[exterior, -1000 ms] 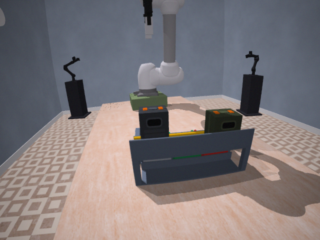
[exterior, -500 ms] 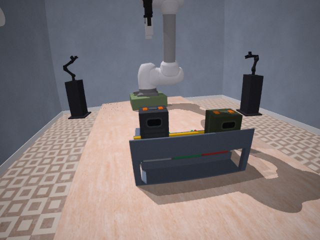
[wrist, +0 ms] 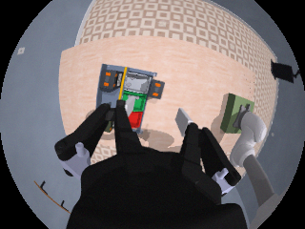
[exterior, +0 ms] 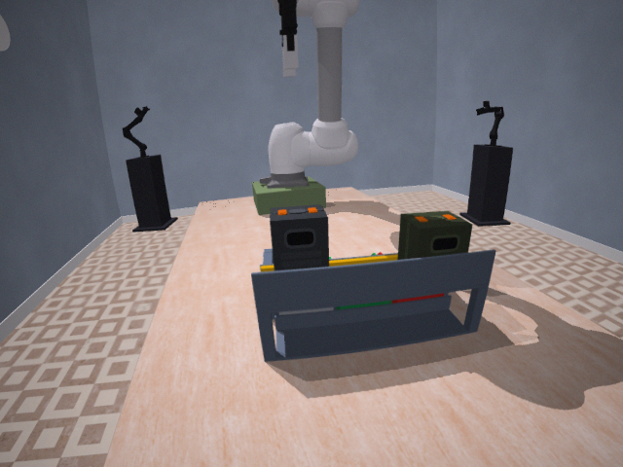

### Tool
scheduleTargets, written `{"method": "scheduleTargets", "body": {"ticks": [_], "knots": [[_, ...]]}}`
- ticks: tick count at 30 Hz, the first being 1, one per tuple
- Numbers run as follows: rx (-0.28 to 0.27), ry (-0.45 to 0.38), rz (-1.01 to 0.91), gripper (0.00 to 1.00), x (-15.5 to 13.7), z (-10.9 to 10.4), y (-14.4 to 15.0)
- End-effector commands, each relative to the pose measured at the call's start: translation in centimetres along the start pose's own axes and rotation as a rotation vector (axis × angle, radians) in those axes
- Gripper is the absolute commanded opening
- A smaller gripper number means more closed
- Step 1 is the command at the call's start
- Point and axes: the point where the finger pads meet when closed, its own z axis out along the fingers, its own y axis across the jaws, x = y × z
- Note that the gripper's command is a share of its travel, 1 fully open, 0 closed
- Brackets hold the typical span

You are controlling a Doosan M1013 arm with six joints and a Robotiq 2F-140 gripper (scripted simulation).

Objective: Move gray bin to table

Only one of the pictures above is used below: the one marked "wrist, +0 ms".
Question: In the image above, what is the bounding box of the red open bin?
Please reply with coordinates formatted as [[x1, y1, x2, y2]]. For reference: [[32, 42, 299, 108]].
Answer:
[[129, 112, 143, 128]]

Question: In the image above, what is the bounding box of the green open bin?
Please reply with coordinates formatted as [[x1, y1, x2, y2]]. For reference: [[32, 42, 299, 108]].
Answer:
[[123, 90, 146, 112]]

